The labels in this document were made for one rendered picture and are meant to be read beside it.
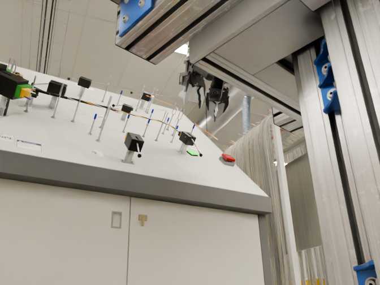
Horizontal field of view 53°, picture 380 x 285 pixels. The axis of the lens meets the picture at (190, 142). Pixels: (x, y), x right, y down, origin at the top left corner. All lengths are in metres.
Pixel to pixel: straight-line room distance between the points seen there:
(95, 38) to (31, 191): 3.48
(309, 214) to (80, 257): 1.54
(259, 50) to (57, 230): 0.81
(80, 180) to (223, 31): 0.75
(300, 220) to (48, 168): 1.67
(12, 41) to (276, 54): 4.37
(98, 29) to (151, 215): 3.34
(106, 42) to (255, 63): 3.99
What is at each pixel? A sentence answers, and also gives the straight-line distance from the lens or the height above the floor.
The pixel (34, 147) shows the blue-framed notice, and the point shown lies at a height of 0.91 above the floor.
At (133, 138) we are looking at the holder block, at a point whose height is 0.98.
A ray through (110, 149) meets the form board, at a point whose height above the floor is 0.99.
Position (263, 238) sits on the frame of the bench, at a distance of 1.58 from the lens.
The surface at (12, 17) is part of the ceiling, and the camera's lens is 4.56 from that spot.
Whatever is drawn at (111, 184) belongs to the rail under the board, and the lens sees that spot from 1.24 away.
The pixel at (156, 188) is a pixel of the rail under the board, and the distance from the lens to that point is 1.30.
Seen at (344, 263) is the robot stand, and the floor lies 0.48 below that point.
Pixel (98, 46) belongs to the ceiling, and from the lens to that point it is 4.66.
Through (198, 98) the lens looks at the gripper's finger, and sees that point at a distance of 1.67.
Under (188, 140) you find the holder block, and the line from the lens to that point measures 1.61.
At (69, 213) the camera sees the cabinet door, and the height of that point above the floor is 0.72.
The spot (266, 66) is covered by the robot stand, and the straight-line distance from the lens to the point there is 0.67.
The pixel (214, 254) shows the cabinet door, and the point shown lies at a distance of 1.42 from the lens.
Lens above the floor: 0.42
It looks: 25 degrees up
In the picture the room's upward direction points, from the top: 1 degrees counter-clockwise
